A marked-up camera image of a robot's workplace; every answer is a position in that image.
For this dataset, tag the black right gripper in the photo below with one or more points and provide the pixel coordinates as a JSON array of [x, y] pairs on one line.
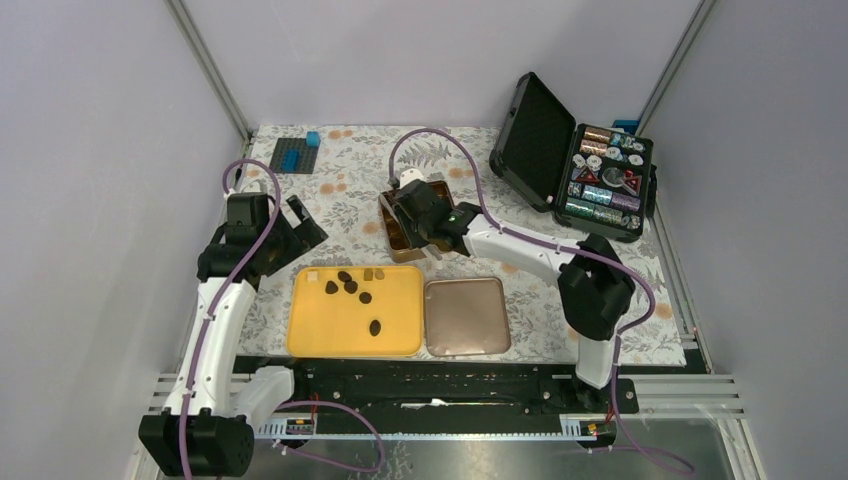
[[405, 222]]

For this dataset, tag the white handled metal tongs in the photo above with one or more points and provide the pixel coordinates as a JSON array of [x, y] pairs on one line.
[[435, 255]]

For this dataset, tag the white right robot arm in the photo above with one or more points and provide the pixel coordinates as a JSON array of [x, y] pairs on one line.
[[595, 288]]

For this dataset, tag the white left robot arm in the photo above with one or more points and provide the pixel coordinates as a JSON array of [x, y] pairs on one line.
[[203, 429]]

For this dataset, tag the gold chocolate box tin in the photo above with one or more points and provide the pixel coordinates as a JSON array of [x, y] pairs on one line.
[[398, 244]]

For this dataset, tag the floral patterned table mat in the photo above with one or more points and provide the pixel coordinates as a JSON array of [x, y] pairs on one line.
[[342, 193]]

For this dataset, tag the blue lego brick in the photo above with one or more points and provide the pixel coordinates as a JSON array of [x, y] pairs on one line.
[[290, 161]]

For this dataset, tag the dark grey lego baseplate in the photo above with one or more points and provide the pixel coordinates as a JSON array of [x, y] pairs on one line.
[[308, 156]]

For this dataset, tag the rose gold tin lid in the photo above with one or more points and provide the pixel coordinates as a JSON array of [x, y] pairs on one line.
[[466, 317]]

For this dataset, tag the blue lego cube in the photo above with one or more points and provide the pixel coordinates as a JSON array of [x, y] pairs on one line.
[[313, 139]]

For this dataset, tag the yellow plastic tray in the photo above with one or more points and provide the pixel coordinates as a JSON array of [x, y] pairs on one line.
[[337, 326]]

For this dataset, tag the black open carrying case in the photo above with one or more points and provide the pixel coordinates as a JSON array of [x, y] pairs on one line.
[[590, 178]]

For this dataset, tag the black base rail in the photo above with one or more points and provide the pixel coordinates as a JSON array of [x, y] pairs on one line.
[[367, 383]]

